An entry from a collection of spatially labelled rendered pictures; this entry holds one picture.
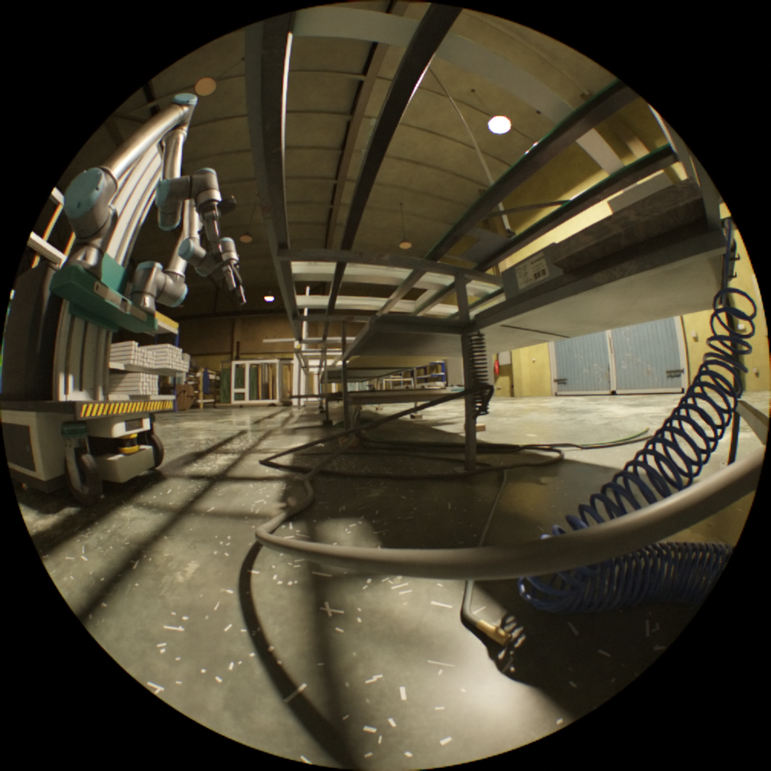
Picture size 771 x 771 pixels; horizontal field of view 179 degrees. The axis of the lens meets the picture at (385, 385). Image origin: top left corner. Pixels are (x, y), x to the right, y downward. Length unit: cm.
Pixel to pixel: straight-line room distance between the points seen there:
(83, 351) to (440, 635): 141
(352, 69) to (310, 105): 167
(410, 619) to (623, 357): 652
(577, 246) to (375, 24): 56
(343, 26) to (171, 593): 94
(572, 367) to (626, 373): 166
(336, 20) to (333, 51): 771
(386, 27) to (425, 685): 87
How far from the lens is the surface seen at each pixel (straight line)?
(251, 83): 56
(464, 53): 57
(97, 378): 134
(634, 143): 803
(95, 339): 138
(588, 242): 58
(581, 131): 67
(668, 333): 641
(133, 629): 49
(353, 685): 35
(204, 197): 91
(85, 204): 95
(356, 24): 54
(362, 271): 121
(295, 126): 929
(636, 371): 651
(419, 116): 906
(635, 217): 56
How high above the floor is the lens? 32
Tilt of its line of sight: 2 degrees up
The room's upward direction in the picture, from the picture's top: 2 degrees counter-clockwise
